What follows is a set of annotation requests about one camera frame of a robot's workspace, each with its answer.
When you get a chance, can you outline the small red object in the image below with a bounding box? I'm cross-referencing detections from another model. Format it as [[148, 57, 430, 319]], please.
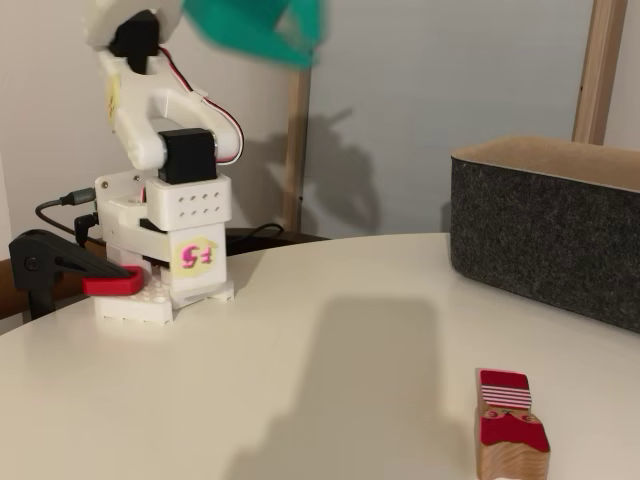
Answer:
[[473, 367, 550, 480]]

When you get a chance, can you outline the dark grey felt basket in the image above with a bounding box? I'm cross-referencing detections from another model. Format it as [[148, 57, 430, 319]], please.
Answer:
[[449, 132, 640, 334]]

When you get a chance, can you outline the large black red clamp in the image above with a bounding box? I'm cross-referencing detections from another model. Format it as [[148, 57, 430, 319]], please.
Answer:
[[7, 228, 146, 321]]

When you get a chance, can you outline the red white servo wire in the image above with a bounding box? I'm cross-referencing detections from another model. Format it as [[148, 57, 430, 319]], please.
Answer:
[[158, 44, 247, 165]]

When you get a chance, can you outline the light wooden post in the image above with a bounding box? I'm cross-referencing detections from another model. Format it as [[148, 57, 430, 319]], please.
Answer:
[[281, 62, 315, 235], [572, 0, 630, 144]]

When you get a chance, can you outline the grey usb cable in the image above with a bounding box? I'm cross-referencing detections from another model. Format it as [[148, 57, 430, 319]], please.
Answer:
[[34, 187, 99, 236]]

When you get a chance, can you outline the black barrel plug cable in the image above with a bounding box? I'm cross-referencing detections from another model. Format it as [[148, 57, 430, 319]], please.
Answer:
[[73, 212, 101, 249]]

